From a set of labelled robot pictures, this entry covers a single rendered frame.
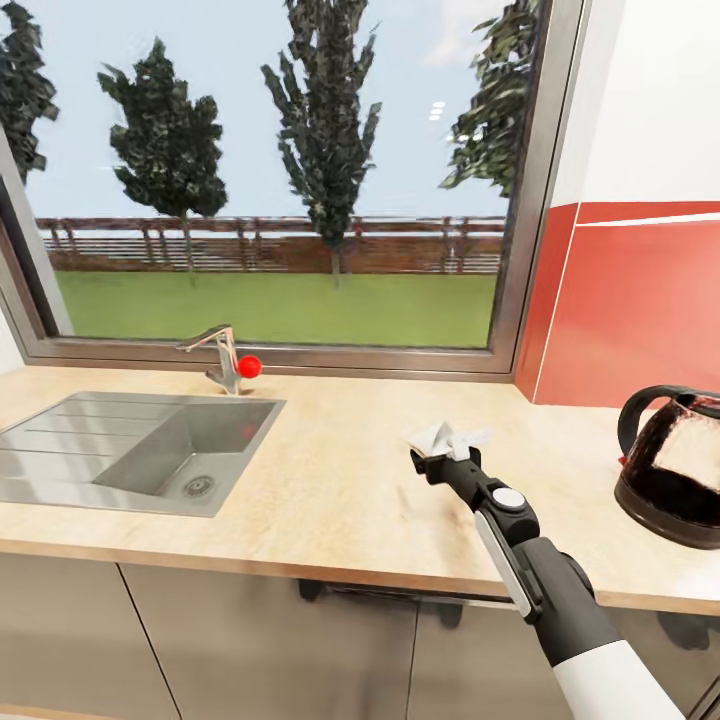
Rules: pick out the electric kettle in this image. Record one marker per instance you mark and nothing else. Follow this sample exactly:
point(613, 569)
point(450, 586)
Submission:
point(670, 481)

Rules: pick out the fixed window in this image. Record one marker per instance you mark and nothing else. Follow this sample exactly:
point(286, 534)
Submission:
point(359, 187)

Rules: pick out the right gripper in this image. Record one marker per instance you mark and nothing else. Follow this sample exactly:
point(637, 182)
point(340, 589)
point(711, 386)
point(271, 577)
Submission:
point(443, 469)

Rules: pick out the paper coffee filter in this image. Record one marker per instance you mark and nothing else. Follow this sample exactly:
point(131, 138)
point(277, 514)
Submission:
point(433, 441)

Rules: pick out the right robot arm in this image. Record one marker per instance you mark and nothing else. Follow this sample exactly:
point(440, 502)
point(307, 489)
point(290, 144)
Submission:
point(599, 674)

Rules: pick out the drop in sink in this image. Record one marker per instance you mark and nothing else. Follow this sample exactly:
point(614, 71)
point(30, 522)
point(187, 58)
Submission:
point(133, 452)

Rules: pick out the cabinet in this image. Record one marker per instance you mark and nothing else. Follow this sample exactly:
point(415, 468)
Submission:
point(147, 642)

